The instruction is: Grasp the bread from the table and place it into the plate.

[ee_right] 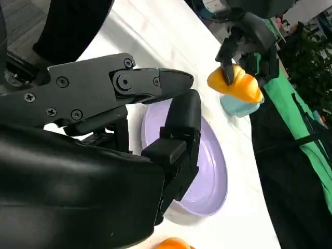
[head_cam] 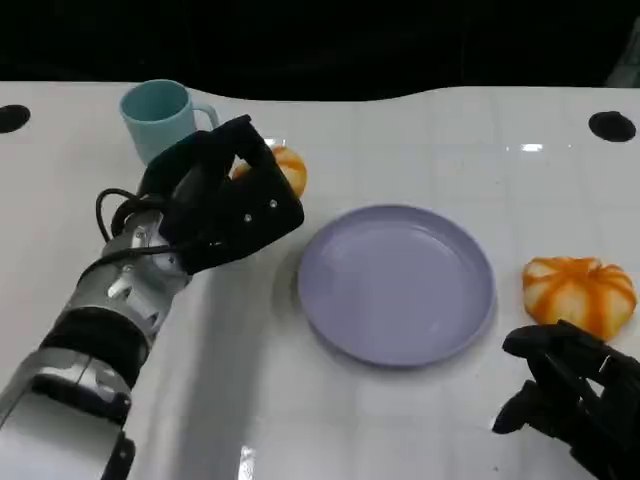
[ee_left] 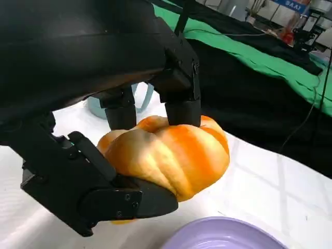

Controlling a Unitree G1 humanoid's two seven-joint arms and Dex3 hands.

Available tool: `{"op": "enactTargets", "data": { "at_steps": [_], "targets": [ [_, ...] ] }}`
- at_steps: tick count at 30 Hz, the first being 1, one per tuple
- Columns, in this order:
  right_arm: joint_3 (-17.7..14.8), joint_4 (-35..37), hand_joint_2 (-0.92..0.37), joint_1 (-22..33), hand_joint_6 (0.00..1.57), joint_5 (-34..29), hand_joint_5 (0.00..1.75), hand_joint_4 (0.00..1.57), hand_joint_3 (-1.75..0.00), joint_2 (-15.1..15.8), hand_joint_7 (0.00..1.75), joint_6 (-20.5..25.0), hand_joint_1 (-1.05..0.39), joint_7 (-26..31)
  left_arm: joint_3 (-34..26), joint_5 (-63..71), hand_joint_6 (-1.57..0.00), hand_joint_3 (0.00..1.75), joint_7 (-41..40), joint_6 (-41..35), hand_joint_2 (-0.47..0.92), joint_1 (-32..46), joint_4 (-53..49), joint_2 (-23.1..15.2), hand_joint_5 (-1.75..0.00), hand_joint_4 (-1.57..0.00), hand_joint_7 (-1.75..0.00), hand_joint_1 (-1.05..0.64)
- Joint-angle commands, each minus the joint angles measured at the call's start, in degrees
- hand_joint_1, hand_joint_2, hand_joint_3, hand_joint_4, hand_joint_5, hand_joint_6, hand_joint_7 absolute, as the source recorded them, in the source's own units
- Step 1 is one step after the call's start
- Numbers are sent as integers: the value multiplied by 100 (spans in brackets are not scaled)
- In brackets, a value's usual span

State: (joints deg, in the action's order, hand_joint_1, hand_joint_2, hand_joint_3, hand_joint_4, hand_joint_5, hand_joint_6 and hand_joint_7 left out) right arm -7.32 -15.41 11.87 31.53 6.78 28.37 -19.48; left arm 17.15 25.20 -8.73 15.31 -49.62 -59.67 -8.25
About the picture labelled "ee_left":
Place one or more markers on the green cloth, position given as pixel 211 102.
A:
pixel 259 59

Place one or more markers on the pale green mug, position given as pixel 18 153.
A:
pixel 94 109

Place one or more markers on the orange toy bread roll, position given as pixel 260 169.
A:
pixel 181 160

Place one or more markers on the black cloth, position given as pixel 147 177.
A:
pixel 233 23
pixel 246 103

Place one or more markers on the black tripod pole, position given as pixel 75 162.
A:
pixel 181 18

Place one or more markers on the lilac plate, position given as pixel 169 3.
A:
pixel 220 238

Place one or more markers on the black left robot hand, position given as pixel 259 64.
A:
pixel 64 52

